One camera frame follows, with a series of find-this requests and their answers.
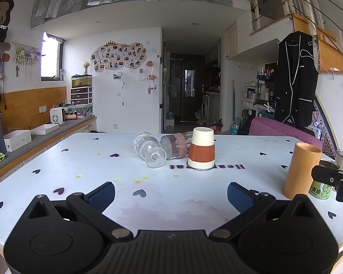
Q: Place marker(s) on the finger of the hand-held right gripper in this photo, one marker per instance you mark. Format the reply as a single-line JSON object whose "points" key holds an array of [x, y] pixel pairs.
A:
{"points": [[323, 174]]}

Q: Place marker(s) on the cloud-shaped photo board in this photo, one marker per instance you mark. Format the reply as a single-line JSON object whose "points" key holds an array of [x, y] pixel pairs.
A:
{"points": [[118, 55]]}

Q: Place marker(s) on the purple chair back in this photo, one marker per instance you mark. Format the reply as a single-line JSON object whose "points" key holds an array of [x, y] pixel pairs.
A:
{"points": [[283, 132]]}

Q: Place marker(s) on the bamboo wooden cup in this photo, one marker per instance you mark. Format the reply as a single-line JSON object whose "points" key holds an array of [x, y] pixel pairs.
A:
{"points": [[300, 171]]}

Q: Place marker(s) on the green tin can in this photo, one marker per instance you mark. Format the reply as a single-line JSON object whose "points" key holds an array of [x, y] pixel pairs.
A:
{"points": [[321, 189]]}

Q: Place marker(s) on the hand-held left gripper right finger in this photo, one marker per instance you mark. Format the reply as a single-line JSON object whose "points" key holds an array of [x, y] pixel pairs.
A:
{"points": [[240, 197]]}

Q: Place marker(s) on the small drawer unit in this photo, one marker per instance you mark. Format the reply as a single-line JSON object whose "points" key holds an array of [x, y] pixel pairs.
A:
{"points": [[81, 95]]}

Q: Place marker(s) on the black jacket with white trim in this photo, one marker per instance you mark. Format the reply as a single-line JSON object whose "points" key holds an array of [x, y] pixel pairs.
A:
{"points": [[295, 80]]}

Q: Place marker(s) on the clear glass goblet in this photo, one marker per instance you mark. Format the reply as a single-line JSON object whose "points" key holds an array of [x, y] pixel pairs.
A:
{"points": [[148, 149]]}

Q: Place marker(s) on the macrame wall hanging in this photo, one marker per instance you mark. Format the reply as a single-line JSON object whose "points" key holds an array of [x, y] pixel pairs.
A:
{"points": [[24, 60]]}

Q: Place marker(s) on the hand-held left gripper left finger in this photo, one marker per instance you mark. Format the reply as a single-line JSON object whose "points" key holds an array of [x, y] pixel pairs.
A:
{"points": [[101, 196]]}

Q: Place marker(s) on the glass fish tank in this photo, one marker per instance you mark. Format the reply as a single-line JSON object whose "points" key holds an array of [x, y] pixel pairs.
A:
{"points": [[81, 81]]}

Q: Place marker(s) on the rack with bottles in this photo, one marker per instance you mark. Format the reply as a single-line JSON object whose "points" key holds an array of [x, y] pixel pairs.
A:
{"points": [[264, 90]]}

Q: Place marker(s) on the white cardboard box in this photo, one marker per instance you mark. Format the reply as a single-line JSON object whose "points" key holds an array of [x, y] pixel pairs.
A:
{"points": [[17, 140]]}

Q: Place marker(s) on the white small appliance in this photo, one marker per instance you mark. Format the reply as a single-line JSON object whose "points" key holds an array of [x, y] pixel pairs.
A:
{"points": [[56, 116]]}

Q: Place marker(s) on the flat white box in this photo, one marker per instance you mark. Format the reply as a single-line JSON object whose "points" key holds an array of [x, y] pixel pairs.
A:
{"points": [[45, 129]]}

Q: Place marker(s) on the white and orange cup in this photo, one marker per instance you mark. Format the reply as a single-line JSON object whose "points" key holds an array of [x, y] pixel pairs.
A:
{"points": [[201, 151]]}

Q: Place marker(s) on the washing machine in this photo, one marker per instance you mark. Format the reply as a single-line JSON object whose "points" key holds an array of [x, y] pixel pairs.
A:
{"points": [[207, 107]]}

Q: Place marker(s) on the brown striped glass cup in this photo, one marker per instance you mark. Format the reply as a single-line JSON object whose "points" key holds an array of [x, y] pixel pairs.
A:
{"points": [[175, 145]]}

